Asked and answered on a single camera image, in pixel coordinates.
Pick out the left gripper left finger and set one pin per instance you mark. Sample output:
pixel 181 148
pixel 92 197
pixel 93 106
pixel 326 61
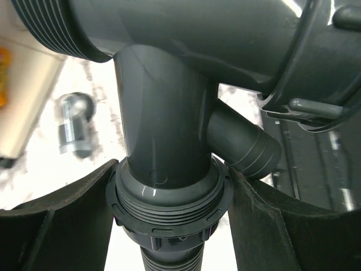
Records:
pixel 68 229

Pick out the clear plastic pipe fitting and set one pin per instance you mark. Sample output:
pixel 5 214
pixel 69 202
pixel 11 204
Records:
pixel 74 112

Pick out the cream tiered shelf rack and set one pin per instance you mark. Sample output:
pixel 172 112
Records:
pixel 31 76

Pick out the grey T pipe fitting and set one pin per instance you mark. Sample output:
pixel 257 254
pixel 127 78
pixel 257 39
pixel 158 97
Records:
pixel 301 58

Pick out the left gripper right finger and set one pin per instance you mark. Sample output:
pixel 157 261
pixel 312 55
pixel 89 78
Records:
pixel 274 231

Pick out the orange snack bag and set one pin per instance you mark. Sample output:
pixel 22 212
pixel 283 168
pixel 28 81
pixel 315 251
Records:
pixel 5 63

